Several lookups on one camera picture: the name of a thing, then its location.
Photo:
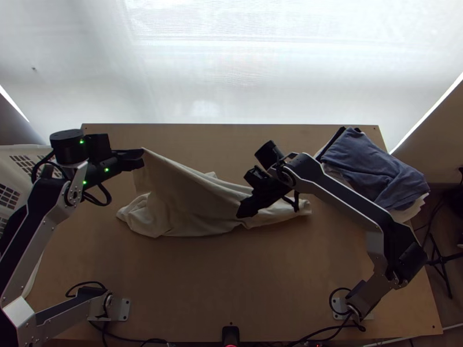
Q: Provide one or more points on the pile of folded clothes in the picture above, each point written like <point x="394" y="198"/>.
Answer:
<point x="372" y="170"/>

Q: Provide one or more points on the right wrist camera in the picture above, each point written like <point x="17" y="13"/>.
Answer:
<point x="255" y="177"/>

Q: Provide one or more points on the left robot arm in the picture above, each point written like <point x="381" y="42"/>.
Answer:
<point x="39" y="224"/>

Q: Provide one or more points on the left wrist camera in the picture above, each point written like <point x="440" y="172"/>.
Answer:
<point x="99" y="145"/>

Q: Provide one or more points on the white t-shirt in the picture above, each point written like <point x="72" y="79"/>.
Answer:
<point x="188" y="202"/>

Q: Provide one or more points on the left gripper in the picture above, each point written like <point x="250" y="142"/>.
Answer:
<point x="116" y="162"/>

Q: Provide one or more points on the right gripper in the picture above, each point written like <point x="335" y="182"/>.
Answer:
<point x="269" y="189"/>

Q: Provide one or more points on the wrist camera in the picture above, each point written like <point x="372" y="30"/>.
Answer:
<point x="255" y="177"/>
<point x="99" y="145"/>

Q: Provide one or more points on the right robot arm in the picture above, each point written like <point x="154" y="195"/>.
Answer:
<point x="343" y="191"/>

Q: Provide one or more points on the white laundry basket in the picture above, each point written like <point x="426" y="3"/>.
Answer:
<point x="18" y="170"/>

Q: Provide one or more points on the black tripod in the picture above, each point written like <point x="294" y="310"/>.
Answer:
<point x="439" y="258"/>

